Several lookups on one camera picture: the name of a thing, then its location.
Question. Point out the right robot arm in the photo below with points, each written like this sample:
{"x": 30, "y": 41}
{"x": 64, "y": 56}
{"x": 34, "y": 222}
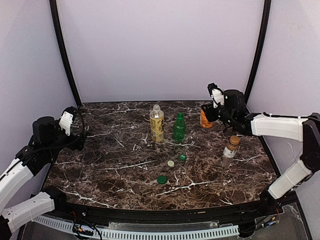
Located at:
{"x": 228, "y": 106}

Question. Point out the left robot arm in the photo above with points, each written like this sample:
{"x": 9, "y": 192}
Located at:
{"x": 49, "y": 137}

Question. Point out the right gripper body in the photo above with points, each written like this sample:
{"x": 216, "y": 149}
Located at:
{"x": 208, "y": 115}

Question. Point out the pale green bottle cap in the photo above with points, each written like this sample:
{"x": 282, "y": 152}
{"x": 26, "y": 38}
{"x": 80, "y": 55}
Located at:
{"x": 171, "y": 163}

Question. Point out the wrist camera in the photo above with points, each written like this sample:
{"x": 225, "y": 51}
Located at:
{"x": 216, "y": 94}
{"x": 65, "y": 122}

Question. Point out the yellow tea bottle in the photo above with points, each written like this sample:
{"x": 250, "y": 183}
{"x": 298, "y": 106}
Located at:
{"x": 157, "y": 123}

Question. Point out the black frame post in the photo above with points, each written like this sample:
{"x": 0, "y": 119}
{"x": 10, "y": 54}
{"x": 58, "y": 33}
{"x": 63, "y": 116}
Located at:
{"x": 63, "y": 51}
{"x": 259, "y": 49}

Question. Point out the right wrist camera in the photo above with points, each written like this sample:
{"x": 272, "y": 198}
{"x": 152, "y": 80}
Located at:
{"x": 216, "y": 94}

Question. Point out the white slotted cable duct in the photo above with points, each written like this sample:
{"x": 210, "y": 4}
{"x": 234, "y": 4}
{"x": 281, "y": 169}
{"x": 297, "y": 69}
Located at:
{"x": 53, "y": 228}

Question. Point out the orange juice bottle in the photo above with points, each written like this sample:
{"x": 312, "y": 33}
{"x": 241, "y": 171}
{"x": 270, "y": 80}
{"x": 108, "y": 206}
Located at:
{"x": 204, "y": 122}

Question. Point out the right black frame post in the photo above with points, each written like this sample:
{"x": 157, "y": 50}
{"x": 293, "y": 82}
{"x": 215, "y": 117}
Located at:
{"x": 259, "y": 49}

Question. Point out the black front rail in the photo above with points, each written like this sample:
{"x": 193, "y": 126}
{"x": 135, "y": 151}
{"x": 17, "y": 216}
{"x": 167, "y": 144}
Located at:
{"x": 232, "y": 214}

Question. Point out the brown coffee bottle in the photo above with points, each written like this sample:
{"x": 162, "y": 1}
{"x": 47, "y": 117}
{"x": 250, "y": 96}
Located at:
{"x": 230, "y": 151}

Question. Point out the left black frame post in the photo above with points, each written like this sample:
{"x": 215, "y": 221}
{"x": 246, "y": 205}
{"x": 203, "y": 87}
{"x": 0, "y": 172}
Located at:
{"x": 63, "y": 51}

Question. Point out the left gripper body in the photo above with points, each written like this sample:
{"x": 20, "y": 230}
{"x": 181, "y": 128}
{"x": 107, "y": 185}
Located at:
{"x": 75, "y": 140}

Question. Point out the dark green juice cap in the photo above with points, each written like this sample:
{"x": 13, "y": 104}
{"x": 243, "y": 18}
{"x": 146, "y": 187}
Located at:
{"x": 162, "y": 179}

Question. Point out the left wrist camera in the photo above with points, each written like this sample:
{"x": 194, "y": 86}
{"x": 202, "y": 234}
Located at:
{"x": 65, "y": 122}

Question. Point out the green plastic bottle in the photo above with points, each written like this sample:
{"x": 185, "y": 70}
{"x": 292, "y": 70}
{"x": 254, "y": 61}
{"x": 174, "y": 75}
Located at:
{"x": 179, "y": 128}

